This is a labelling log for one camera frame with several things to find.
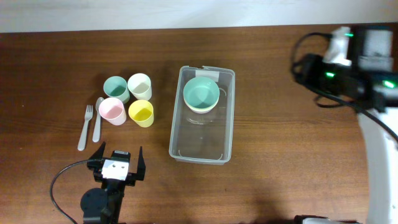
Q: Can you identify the grey plastic spoon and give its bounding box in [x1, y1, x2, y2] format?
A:
[92, 97, 104, 142]

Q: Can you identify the yellow plastic bowl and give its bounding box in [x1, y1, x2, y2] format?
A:
[184, 100, 218, 114]

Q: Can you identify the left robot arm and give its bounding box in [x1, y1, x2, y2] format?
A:
[80, 142, 146, 223]

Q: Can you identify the teal plastic bowl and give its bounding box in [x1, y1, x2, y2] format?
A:
[183, 77, 220, 101]

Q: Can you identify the yellow plastic cup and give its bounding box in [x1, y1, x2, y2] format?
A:
[128, 100, 154, 128]

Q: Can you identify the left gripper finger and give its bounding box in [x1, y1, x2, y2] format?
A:
[136, 146, 146, 181]
[86, 142, 106, 169]

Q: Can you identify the cream plastic cup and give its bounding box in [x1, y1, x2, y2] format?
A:
[127, 73, 152, 101]

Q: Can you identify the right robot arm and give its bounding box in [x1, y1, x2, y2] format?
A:
[290, 26, 397, 223]

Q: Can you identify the clear plastic storage container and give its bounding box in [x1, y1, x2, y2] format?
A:
[169, 66, 235, 165]

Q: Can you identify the grey plastic fork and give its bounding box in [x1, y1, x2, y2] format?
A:
[77, 105, 93, 151]

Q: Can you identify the pink plastic cup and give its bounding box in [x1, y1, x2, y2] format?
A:
[98, 98, 127, 126]

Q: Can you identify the white plastic bowl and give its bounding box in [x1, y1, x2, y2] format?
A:
[189, 108, 212, 114]

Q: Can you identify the teal plastic cup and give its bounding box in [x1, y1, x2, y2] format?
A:
[103, 76, 130, 104]

